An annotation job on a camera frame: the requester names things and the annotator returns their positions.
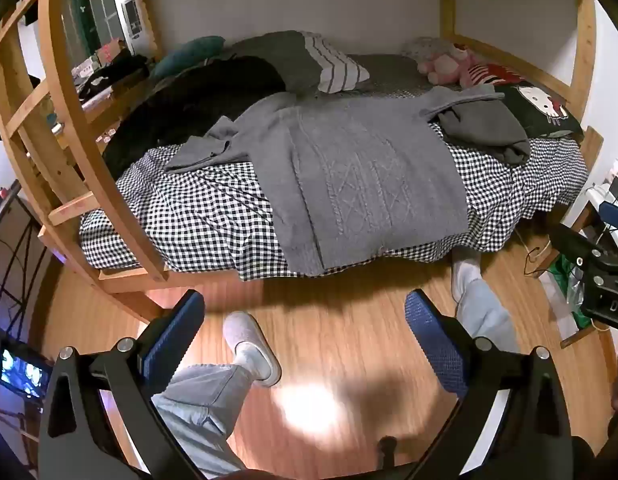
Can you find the light grey spotted pillow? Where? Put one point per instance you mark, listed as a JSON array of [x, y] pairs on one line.
[[429, 47]]

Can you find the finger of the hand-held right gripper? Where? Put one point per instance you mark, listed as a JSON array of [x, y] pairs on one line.
[[574, 245]]

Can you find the person's left leg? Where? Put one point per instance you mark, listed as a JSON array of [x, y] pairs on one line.
[[199, 410]]

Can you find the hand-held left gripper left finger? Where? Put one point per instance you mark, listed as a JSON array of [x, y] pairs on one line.
[[173, 332]]

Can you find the pink plush toy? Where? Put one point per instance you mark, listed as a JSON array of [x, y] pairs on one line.
[[446, 67]]

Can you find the grey slipper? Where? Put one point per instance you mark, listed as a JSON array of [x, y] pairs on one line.
[[464, 272], [251, 347]]

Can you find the grey right slipper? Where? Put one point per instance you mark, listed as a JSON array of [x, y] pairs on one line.
[[464, 272]]

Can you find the black clothing pile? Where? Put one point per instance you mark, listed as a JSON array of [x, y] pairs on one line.
[[114, 72]]

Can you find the grey knit sweater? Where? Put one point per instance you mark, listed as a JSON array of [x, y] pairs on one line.
[[364, 175]]

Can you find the red white striped cloth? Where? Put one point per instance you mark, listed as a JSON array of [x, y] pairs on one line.
[[489, 74]]

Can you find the black white checkered bed sheet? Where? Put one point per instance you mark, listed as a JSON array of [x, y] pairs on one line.
[[199, 210]]

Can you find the green plastic bag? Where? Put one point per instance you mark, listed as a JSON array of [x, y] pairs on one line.
[[569, 290]]

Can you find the grey white striped pillow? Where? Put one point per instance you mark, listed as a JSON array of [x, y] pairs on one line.
[[309, 57]]

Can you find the wooden bed frame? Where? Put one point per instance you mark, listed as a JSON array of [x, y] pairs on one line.
[[74, 110]]

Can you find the black cartoon cat pillow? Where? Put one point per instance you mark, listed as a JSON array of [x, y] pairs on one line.
[[536, 107]]

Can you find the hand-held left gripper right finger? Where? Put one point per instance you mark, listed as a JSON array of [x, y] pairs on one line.
[[434, 340]]

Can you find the person's leg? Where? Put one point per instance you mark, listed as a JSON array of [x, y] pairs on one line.
[[199, 410], [484, 315]]

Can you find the glowing computer screen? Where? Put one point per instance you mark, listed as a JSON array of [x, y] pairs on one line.
[[19, 365]]

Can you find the black fuzzy blanket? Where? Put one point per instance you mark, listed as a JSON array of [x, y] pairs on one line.
[[189, 95]]

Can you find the dark grey garment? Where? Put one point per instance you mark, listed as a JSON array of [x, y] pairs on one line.
[[484, 132]]

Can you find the grey left slipper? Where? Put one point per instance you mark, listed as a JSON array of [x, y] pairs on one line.
[[251, 347]]

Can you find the teal pillow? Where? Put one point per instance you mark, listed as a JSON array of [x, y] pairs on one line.
[[186, 55]]

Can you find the person's right leg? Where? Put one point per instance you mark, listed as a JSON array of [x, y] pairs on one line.
[[484, 315]]

